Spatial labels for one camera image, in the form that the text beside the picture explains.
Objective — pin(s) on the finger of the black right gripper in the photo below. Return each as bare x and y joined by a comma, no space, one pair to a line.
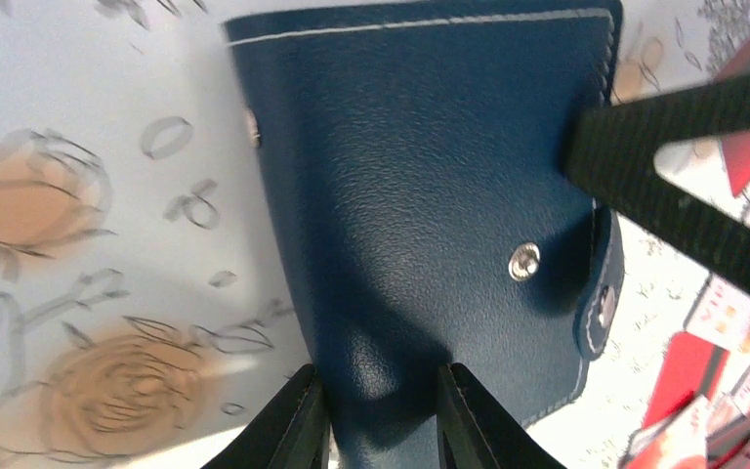
623,155

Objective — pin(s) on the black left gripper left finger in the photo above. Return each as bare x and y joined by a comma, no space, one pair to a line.
291,431

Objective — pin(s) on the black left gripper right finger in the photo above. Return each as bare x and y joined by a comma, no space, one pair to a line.
475,431

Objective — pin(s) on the navy blue card holder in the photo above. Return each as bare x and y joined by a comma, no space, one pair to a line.
412,159

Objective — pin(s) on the white card red circle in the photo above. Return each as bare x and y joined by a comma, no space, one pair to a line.
720,315

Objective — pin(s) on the red card pile centre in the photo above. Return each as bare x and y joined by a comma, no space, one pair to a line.
692,366

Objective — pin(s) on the floral patterned table cloth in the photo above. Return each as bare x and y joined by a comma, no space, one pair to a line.
143,300

